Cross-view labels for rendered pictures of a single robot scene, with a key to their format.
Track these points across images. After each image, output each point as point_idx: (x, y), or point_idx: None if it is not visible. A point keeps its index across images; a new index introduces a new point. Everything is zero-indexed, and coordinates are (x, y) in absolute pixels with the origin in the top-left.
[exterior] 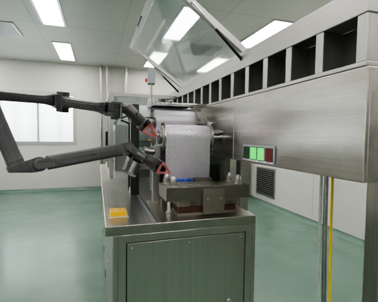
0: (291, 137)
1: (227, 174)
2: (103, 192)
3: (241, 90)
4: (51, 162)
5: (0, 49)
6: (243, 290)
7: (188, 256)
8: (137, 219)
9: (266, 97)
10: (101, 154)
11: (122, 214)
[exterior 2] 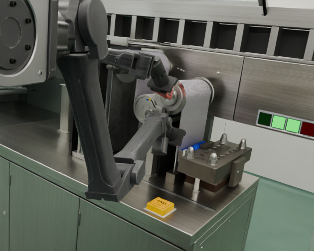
0: None
1: (222, 136)
2: (48, 166)
3: (244, 44)
4: (143, 169)
5: None
6: (241, 246)
7: (226, 234)
8: (191, 210)
9: (312, 72)
10: (154, 138)
11: (171, 209)
